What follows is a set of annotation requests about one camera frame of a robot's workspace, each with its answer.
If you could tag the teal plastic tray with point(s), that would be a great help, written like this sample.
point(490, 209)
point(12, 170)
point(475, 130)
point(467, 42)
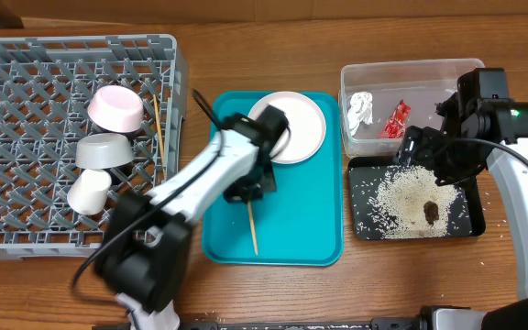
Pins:
point(301, 224)

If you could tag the grey bowl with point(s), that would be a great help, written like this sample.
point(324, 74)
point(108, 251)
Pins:
point(103, 151)

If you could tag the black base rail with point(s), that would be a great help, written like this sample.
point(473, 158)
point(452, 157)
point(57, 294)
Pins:
point(319, 324)

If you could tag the small pink bowl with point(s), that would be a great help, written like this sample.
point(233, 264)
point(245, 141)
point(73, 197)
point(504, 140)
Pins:
point(116, 108)

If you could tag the white paper cup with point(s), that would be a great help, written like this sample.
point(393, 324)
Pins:
point(88, 194)

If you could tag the grey dish rack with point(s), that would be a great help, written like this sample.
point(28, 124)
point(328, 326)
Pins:
point(46, 85)

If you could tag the white tissue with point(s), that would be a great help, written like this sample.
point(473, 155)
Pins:
point(360, 112)

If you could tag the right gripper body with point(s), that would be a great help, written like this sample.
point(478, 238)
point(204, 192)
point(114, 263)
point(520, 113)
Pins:
point(416, 147)

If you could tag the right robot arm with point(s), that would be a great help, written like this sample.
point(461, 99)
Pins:
point(476, 136)

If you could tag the pile of white rice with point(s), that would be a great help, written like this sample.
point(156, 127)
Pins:
point(410, 197)

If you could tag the wooden chopstick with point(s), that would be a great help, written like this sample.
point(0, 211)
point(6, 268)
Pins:
point(160, 138)
point(252, 228)

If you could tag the brown food scrap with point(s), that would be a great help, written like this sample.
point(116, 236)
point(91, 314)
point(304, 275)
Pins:
point(431, 212)

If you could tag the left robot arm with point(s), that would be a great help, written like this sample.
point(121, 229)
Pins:
point(145, 252)

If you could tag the black waste tray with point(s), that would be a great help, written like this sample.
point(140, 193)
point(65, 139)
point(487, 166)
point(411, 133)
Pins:
point(475, 215)

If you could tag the large white plate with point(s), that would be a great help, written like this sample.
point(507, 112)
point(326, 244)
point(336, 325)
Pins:
point(306, 123)

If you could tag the clear plastic bin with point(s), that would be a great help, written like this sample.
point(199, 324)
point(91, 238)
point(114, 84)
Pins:
point(420, 84)

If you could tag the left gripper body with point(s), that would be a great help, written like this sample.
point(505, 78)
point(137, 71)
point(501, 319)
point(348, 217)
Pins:
point(254, 185)

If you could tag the red snack wrapper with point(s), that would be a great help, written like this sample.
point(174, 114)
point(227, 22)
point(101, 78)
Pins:
point(395, 125)

